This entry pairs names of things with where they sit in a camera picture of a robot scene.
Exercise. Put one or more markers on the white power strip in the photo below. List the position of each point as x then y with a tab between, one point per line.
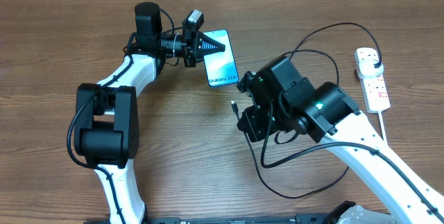
373	89

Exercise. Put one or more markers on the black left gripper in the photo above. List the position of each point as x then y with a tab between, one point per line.
192	43

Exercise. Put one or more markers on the white round charger plug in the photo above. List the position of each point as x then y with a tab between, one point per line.
369	69

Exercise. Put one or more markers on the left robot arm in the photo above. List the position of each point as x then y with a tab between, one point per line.
104	132

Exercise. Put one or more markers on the blue screen smartphone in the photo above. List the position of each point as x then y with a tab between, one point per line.
221	67

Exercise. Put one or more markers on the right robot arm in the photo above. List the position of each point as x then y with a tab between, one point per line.
283	101

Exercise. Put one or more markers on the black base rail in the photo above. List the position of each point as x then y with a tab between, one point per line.
347	212

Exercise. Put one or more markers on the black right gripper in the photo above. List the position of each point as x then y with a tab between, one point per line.
253	125

